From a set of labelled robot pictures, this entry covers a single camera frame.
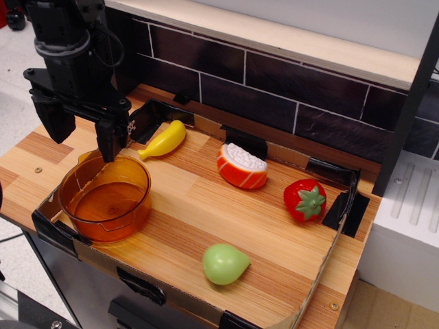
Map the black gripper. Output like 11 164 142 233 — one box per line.
23 58 131 162

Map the salmon sushi toy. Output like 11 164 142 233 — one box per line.
217 143 268 189

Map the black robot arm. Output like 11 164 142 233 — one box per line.
20 1 131 162

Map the orange transparent plastic pot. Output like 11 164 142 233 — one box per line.
58 150 152 243

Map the cardboard fence with black tape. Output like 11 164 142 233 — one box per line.
32 100 367 328

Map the yellow toy banana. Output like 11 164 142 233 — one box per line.
138 120 186 160

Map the green toy pear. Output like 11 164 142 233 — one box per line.
202 243 251 285

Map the light wooden shelf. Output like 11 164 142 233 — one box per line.
106 1 420 90

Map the red toy strawberry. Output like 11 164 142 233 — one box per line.
283 179 327 222

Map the white grooved block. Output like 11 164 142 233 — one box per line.
358 151 438 312

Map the black metal post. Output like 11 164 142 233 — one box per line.
372 16 438 197

